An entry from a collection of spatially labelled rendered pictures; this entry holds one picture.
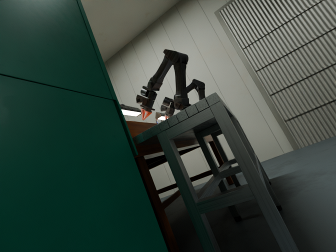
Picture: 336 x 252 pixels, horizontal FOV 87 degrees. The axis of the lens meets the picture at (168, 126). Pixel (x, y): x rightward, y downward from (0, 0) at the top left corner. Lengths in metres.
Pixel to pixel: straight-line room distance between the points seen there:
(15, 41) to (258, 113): 3.04
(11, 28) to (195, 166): 3.11
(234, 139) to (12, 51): 0.72
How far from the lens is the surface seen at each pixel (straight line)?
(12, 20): 0.76
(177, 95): 1.03
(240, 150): 0.67
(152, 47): 4.14
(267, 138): 3.23
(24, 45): 0.71
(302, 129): 3.25
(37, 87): 0.62
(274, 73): 3.32
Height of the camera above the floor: 0.48
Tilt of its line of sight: 13 degrees up
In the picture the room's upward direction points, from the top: 23 degrees counter-clockwise
